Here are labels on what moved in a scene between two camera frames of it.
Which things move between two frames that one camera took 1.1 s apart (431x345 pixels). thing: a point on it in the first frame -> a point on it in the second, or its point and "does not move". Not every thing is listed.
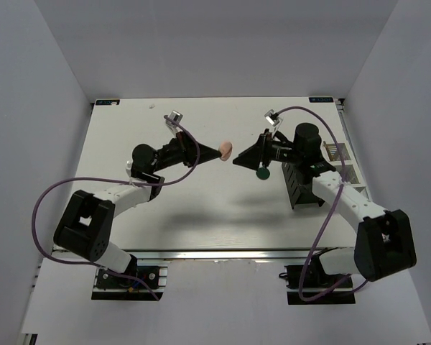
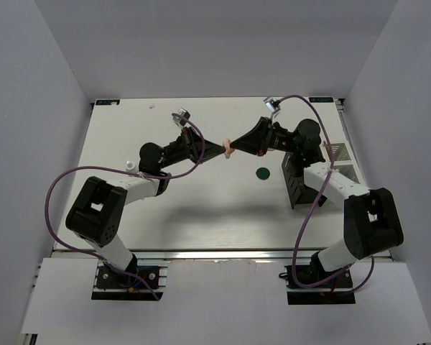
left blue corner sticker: x=107 y=102 does not move
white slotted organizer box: x=330 y=154 does not move
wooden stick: x=327 y=151 does not move
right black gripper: x=251 y=157 -> x=256 y=141
